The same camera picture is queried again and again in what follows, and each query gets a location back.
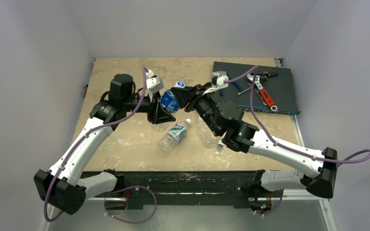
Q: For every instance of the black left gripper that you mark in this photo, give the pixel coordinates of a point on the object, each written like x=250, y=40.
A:
x=155, y=113

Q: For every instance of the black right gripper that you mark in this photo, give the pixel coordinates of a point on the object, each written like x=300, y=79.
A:
x=191, y=101

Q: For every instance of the blue label Pocari bottle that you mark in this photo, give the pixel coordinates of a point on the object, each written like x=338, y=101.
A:
x=169, y=102

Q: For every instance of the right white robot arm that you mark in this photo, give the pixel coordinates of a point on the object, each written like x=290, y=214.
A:
x=317, y=169

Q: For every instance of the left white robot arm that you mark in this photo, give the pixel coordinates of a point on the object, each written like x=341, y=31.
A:
x=62, y=185

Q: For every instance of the green label water bottle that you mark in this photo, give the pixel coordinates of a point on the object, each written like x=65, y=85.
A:
x=175, y=135

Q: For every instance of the clear bottle white cap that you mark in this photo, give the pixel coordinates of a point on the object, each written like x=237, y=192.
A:
x=209, y=140

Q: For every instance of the red adjustable wrench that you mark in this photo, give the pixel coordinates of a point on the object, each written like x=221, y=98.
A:
x=257, y=83

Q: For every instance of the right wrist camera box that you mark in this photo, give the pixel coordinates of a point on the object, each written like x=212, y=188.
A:
x=219, y=78

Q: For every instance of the blue handled pliers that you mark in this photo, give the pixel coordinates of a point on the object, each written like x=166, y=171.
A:
x=235, y=84

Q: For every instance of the dark network switch box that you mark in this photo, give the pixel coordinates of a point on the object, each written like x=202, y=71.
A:
x=272, y=92

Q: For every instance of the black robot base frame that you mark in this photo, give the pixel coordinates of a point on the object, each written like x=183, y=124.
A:
x=238, y=189

